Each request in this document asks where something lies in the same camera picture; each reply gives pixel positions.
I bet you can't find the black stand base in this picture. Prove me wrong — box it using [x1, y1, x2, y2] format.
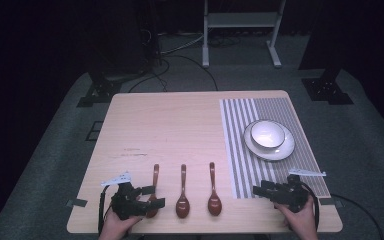
[300, 66, 355, 106]
[76, 70, 124, 109]

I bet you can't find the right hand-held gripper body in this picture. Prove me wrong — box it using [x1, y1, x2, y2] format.
[272, 168, 327, 214]

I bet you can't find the person's right hand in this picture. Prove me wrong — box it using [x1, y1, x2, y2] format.
[274, 195, 320, 240]

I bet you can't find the brown wooden spoon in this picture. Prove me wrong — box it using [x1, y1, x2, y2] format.
[207, 161, 223, 217]
[145, 163, 161, 219]
[175, 163, 191, 220]

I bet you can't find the white bowl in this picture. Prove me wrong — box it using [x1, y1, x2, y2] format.
[249, 120, 287, 150]
[242, 119, 296, 162]

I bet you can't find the black floor cable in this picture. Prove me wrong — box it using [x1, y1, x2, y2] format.
[127, 54, 220, 94]
[329, 192, 384, 240]

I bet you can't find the grey tape piece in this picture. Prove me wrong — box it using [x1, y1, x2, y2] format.
[319, 197, 343, 208]
[65, 198, 89, 209]

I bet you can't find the grey striped placemat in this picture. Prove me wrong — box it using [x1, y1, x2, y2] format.
[219, 97, 332, 200]

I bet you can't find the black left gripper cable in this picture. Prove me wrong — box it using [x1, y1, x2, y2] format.
[97, 184, 113, 235]

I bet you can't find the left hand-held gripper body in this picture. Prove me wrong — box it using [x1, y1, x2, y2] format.
[100, 171, 150, 221]

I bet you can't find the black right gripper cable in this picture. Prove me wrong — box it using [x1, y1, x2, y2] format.
[299, 181, 321, 232]

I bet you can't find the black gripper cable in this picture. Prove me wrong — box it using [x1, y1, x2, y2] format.
[97, 184, 113, 235]
[299, 181, 321, 232]

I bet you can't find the white floor cable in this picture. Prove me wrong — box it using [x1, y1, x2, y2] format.
[159, 31, 205, 56]

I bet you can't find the person's left hand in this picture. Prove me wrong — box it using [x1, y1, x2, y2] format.
[98, 207, 144, 240]

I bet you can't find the white metal stand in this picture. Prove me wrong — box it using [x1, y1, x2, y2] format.
[201, 0, 288, 70]

